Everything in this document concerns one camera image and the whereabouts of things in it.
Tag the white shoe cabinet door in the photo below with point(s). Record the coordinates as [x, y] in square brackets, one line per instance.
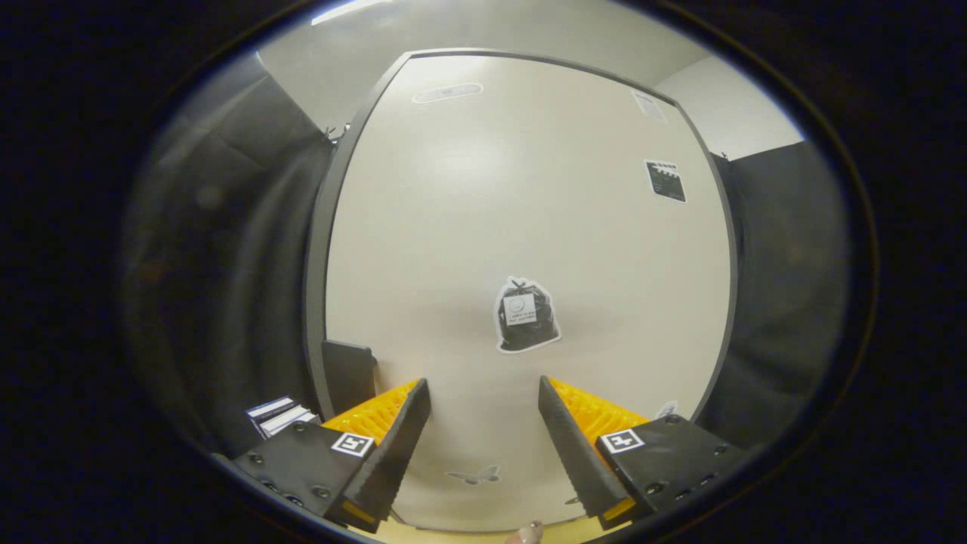
[483, 211]

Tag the white book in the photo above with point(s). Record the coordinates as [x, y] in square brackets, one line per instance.
[281, 418]

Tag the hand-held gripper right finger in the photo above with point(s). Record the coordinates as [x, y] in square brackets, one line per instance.
[574, 453]

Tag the black backdrop cloth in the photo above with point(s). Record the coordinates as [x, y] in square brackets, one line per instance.
[227, 264]

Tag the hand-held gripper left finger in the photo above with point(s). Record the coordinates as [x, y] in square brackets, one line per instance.
[393, 453]

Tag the dark blue book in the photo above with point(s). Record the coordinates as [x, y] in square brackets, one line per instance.
[268, 408]

